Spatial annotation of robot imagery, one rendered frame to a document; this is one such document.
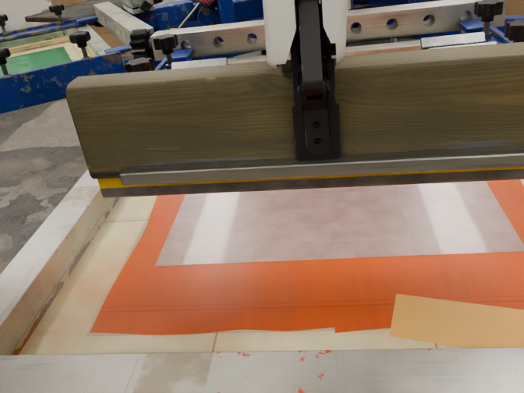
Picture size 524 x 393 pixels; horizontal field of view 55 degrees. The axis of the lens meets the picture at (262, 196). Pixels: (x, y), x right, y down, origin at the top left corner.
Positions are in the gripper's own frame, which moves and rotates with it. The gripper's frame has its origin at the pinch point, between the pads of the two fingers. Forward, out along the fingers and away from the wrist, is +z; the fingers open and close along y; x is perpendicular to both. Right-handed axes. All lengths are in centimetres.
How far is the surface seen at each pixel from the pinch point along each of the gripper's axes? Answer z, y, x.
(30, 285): 11.5, 3.6, -25.0
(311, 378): 11.2, 13.7, -1.0
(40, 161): 112, -240, -181
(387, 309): 14.6, 4.1, 4.7
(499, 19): 9, -67, 34
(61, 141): 112, -270, -181
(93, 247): 14.9, -6.3, -24.3
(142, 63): 4.6, -38.8, -26.3
